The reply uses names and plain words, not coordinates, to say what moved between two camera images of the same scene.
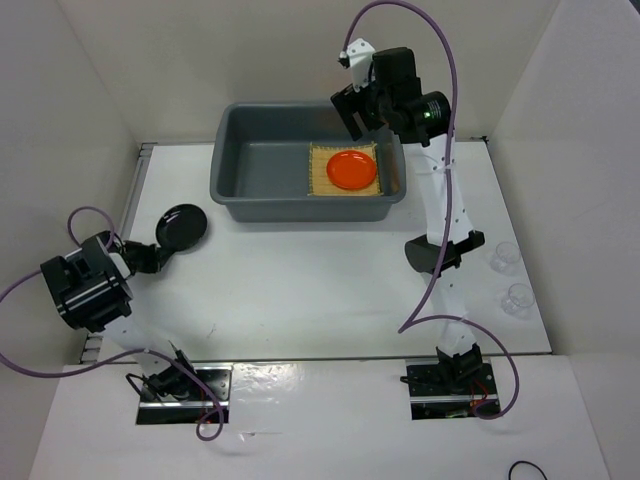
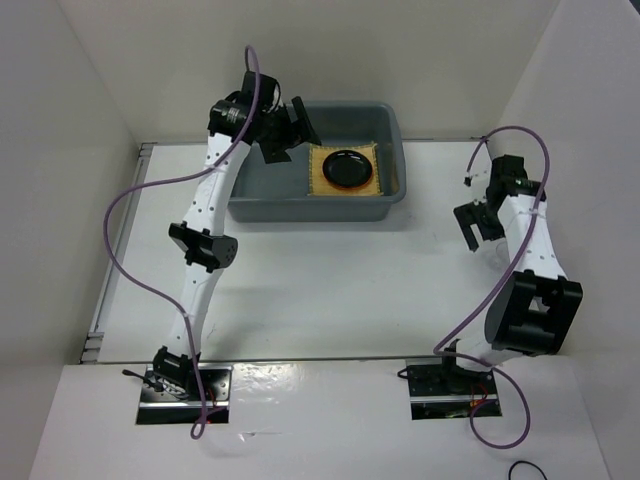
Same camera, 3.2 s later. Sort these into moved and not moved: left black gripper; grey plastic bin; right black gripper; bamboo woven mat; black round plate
Moved: black round plate; right black gripper; left black gripper
Not moved: grey plastic bin; bamboo woven mat
